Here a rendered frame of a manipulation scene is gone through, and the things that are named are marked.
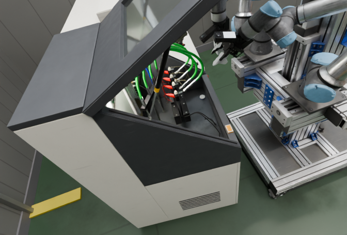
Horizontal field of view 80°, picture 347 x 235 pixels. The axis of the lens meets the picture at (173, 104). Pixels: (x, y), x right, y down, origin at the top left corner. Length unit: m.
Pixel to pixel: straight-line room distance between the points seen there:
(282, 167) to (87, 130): 1.58
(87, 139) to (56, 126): 0.13
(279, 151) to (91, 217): 1.82
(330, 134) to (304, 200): 0.62
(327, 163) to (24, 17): 3.39
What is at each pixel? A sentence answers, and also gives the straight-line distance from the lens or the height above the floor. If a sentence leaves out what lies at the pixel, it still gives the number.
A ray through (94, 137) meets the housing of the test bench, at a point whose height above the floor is 1.33.
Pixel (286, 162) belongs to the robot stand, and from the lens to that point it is 2.02.
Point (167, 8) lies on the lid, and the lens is 0.74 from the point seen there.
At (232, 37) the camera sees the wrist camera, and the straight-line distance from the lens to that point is 1.00.
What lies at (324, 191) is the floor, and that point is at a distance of 2.24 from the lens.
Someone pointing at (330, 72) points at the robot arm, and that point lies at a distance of 1.07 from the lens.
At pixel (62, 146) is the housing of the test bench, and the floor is 1.33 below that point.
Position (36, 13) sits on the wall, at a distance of 3.09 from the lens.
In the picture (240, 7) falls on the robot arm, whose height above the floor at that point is 1.33.
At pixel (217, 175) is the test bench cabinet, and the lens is 1.37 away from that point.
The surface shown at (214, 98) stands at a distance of 1.39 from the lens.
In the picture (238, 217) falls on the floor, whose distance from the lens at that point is 2.02.
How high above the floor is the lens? 1.95
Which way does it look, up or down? 46 degrees down
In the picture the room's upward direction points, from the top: 16 degrees counter-clockwise
